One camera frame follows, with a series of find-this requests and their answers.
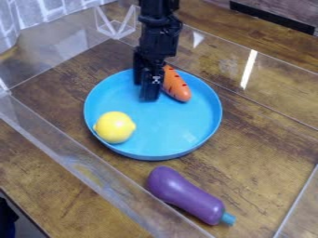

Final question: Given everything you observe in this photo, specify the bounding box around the clear acrylic enclosure wall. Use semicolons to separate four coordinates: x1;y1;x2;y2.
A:
0;0;318;238

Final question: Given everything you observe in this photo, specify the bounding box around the yellow toy lemon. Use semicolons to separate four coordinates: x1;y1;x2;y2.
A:
94;112;137;144

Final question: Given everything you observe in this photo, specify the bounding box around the black baseboard strip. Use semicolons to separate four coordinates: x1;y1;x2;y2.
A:
230;0;317;35

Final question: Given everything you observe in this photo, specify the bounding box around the purple toy eggplant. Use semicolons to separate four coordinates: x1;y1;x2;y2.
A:
148;166;237;226

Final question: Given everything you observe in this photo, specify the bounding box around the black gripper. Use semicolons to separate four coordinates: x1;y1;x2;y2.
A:
133;15;184;101

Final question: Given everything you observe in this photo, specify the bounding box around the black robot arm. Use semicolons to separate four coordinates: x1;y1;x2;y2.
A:
133;0;184;101

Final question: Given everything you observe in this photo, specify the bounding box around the white patterned curtain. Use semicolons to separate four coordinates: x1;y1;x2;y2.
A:
0;0;117;54

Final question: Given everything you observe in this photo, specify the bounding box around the blue round plate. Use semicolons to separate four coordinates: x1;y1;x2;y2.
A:
83;70;222;161

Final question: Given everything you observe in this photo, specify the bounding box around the orange toy carrot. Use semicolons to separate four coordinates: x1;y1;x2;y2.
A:
164;65;192;102

